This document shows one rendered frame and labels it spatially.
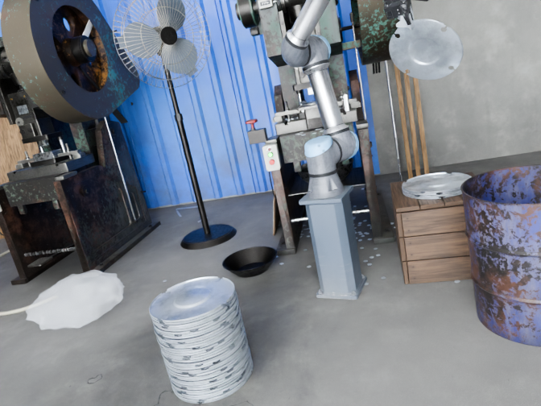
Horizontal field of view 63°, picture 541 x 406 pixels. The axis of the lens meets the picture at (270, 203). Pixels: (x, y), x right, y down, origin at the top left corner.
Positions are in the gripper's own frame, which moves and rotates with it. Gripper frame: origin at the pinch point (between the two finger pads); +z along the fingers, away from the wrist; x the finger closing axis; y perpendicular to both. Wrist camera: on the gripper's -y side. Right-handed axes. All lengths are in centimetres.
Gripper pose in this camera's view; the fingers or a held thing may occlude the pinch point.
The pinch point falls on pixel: (413, 25)
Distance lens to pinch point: 191.7
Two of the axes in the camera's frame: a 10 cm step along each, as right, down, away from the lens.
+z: 4.8, 4.4, 7.6
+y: -8.5, 0.2, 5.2
